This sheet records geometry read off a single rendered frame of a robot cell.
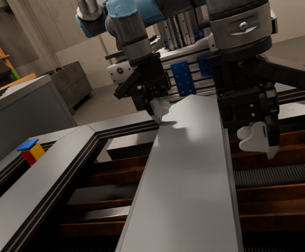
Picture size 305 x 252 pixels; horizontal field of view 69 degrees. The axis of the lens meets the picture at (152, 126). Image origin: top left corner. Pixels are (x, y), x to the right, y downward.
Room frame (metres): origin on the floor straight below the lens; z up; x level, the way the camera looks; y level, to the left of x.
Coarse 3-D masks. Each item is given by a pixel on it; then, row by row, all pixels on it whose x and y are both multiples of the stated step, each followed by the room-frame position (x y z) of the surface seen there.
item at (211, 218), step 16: (144, 208) 0.32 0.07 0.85; (160, 208) 0.30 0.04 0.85; (176, 208) 0.29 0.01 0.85; (192, 208) 0.27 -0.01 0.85; (208, 208) 0.26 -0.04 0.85; (224, 208) 0.25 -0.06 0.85; (128, 224) 0.29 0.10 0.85; (144, 224) 0.28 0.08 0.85; (160, 224) 0.27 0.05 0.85; (176, 224) 0.26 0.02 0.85; (192, 224) 0.25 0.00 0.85; (208, 224) 0.23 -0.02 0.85; (224, 224) 0.22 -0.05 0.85; (128, 240) 0.26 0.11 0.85; (144, 240) 0.25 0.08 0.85; (160, 240) 0.24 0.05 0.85; (176, 240) 0.23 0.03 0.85; (192, 240) 0.22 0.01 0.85
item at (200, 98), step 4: (196, 96) 0.72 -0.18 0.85; (200, 96) 0.71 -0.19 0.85; (204, 96) 0.70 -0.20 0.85; (208, 96) 0.68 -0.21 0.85; (180, 100) 0.74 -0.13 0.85; (184, 100) 0.73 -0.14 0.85; (188, 100) 0.71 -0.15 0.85; (192, 100) 0.70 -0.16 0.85; (196, 100) 0.69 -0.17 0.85; (200, 100) 0.68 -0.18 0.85; (204, 100) 0.66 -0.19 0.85; (176, 104) 0.72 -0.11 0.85; (180, 104) 0.71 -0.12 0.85; (184, 104) 0.70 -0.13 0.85; (188, 104) 0.68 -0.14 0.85; (172, 108) 0.70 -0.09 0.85
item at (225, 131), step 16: (288, 96) 0.52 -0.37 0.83; (304, 96) 0.50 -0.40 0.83; (112, 128) 0.74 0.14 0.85; (128, 128) 0.71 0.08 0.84; (144, 128) 0.68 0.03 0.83; (48, 144) 0.86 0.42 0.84; (96, 144) 0.72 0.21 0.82; (224, 144) 0.42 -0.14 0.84; (16, 160) 0.82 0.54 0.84; (80, 160) 0.63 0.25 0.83; (0, 176) 0.74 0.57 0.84; (64, 176) 0.56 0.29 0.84; (48, 192) 0.50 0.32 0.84; (48, 208) 0.46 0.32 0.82; (32, 224) 0.42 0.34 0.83; (240, 224) 0.24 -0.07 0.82; (16, 240) 0.38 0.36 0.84; (240, 240) 0.21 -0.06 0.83
